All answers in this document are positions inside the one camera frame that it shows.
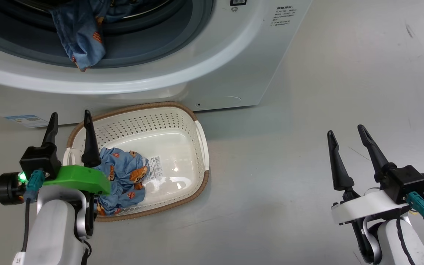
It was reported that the left arm cable teal plug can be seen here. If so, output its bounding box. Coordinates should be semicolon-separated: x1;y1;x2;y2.
21;170;46;252

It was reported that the white barcode basket sticker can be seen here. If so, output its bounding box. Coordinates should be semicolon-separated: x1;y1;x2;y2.
144;155;165;181

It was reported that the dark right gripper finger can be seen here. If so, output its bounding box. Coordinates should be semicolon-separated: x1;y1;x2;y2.
327;130;355;191
357;124;389;181

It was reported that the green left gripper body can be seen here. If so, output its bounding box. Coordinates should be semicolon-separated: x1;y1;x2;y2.
43;165;112;195

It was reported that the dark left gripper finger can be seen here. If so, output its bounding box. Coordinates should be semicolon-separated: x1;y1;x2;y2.
82;110;102;168
41;112;59;148

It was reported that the cream perforated laundry basket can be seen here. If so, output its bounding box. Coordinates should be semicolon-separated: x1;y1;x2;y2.
63;102;210;222

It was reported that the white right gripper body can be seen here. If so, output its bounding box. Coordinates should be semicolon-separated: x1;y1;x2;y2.
331;188;411;226

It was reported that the blue bear print garment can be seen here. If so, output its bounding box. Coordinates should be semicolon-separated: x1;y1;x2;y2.
94;147;150;216

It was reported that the blue energy label sticker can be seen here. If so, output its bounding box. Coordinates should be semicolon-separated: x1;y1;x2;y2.
4;114;49;128

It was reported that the blue garment with cream lining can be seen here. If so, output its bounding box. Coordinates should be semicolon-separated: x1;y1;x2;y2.
50;0;135;72

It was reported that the white front-load washing machine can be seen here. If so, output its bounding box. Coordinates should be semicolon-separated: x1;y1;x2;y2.
0;0;314;126

